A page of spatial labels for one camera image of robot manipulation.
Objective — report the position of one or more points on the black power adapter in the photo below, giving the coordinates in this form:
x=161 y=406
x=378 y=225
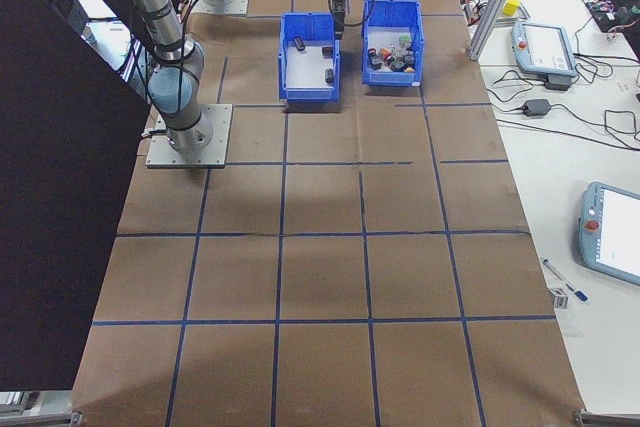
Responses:
x=537 y=107

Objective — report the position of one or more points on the grey blue teach pendant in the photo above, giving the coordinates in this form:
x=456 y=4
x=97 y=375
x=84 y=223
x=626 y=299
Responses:
x=542 y=47
x=615 y=237

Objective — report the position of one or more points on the blue bin with coloured buttons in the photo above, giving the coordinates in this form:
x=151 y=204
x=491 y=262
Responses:
x=392 y=79

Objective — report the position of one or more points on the small striped box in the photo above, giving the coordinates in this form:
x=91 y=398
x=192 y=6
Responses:
x=560 y=299

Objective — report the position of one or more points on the blue bin with black capacitors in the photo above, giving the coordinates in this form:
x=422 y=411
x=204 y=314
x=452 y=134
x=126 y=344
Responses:
x=310 y=93

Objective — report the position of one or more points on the black adapter box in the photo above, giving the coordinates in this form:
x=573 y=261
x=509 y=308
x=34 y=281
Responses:
x=557 y=83

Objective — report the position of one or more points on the aluminium profile post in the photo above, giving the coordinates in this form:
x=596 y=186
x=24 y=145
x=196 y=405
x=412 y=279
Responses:
x=492 y=7

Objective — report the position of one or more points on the aluminium profile bar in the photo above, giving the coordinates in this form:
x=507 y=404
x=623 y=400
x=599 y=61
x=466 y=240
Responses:
x=605 y=419
x=50 y=419

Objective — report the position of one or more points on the large black push button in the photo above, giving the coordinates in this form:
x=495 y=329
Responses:
x=398 y=66

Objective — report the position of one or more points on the black cylindrical capacitor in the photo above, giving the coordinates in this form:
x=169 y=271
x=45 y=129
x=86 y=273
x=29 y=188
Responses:
x=299 y=43
x=328 y=76

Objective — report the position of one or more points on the green push button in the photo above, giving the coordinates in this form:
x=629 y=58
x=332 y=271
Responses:
x=404 y=40

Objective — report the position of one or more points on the white bin liner sheet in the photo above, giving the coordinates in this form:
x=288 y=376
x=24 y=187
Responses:
x=387 y=42
x=305 y=67

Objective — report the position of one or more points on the black frame cover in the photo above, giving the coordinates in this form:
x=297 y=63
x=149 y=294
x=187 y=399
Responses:
x=60 y=197

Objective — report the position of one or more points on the white blue pen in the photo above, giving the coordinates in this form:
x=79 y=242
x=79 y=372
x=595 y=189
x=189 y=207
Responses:
x=553 y=269

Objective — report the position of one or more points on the blue marker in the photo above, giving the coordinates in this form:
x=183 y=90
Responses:
x=577 y=293

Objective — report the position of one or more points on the yellow cube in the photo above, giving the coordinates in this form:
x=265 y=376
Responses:
x=510 y=7

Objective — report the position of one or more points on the grey metal frame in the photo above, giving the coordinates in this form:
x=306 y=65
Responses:
x=17 y=401

